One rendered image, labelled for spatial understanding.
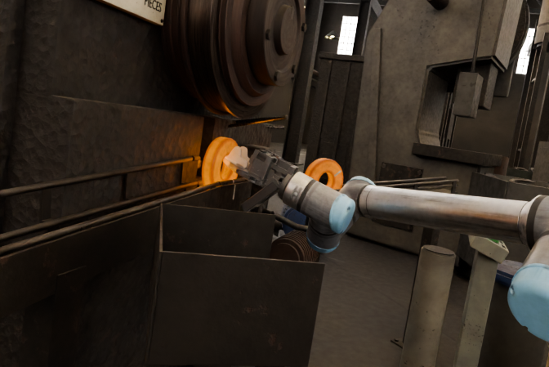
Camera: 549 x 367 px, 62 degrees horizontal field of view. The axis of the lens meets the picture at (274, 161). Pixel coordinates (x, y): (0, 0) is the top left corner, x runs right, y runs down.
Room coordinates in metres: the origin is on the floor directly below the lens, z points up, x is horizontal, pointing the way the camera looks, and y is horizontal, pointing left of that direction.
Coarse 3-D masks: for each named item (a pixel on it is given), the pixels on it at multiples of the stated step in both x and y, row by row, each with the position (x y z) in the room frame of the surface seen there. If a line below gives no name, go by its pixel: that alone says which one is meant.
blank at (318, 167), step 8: (320, 160) 1.55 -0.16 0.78; (328, 160) 1.56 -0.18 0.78; (312, 168) 1.53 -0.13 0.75; (320, 168) 1.55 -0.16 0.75; (328, 168) 1.57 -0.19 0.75; (336, 168) 1.59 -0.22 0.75; (312, 176) 1.53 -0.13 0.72; (320, 176) 1.55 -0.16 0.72; (328, 176) 1.60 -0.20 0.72; (336, 176) 1.59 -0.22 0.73; (328, 184) 1.60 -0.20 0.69; (336, 184) 1.59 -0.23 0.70
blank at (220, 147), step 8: (216, 144) 1.18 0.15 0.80; (224, 144) 1.19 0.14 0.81; (232, 144) 1.23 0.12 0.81; (208, 152) 1.16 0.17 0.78; (216, 152) 1.16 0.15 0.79; (224, 152) 1.19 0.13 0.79; (208, 160) 1.15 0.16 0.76; (216, 160) 1.16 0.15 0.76; (208, 168) 1.15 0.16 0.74; (216, 168) 1.16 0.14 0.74; (224, 168) 1.25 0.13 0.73; (208, 176) 1.15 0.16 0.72; (216, 176) 1.17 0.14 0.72; (224, 176) 1.24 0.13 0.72; (232, 176) 1.25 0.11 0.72
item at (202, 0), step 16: (192, 0) 1.02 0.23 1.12; (208, 0) 0.99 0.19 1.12; (192, 16) 1.02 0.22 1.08; (208, 16) 0.99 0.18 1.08; (192, 32) 1.02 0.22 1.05; (208, 32) 1.00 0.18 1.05; (192, 48) 1.04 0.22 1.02; (208, 48) 1.01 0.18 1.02; (192, 64) 1.06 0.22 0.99; (208, 64) 1.03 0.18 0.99; (208, 80) 1.07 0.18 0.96; (224, 80) 1.08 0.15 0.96; (208, 96) 1.12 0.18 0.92; (224, 96) 1.09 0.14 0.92; (240, 112) 1.19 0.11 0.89; (256, 112) 1.28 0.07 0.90
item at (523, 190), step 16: (480, 176) 3.16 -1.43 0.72; (496, 176) 3.48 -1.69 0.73; (480, 192) 3.10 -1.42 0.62; (496, 192) 2.84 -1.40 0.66; (512, 192) 2.70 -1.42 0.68; (528, 192) 2.69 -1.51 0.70; (544, 192) 2.69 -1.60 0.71; (464, 240) 3.24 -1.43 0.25; (464, 256) 3.18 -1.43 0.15; (512, 256) 2.70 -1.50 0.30
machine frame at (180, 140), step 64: (0, 0) 0.82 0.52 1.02; (64, 0) 0.82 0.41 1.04; (0, 64) 0.82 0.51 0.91; (64, 64) 0.83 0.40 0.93; (128, 64) 0.99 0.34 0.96; (0, 128) 0.82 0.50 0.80; (64, 128) 0.80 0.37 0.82; (128, 128) 0.93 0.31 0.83; (192, 128) 1.16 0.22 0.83; (256, 128) 1.54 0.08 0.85; (64, 192) 0.79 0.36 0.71; (0, 320) 0.83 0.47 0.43; (128, 320) 1.01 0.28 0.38
